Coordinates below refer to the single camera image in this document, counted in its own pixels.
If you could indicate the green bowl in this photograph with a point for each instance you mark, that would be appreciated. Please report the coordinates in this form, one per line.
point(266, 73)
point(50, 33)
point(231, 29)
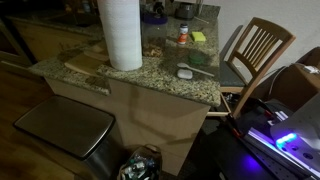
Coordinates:
point(197, 59)

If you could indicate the white earbuds case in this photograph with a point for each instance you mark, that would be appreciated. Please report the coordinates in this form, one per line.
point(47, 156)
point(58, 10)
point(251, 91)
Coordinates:
point(185, 74)

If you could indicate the white paper towel roll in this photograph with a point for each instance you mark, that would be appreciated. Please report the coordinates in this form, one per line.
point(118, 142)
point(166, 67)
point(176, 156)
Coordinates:
point(121, 26)

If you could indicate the orange label pill bottle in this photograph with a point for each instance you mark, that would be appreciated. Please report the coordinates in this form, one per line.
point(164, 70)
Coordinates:
point(183, 34)

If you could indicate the brown cardboard box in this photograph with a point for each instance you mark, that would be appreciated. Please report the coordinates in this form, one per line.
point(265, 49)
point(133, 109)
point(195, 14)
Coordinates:
point(294, 86)

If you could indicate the bag of recyclables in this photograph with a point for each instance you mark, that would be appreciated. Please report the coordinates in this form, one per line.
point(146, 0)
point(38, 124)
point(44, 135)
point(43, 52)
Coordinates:
point(145, 163)

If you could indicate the stainless steel trash can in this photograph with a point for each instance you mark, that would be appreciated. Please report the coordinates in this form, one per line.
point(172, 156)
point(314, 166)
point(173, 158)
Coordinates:
point(83, 139)

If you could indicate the yellow green sponge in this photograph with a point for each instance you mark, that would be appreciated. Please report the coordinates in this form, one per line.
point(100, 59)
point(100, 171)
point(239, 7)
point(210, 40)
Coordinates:
point(198, 36)

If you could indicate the wooden chair with grey seat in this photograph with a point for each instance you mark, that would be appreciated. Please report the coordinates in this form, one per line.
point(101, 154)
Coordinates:
point(258, 48)

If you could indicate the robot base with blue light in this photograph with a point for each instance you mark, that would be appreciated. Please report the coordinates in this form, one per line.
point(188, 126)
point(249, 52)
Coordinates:
point(291, 138)

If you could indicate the wooden cutting board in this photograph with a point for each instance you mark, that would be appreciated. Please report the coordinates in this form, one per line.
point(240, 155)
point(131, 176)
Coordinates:
point(89, 60)

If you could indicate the clear jar with purple lid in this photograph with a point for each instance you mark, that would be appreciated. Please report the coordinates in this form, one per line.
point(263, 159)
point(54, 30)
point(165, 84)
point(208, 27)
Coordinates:
point(154, 33)

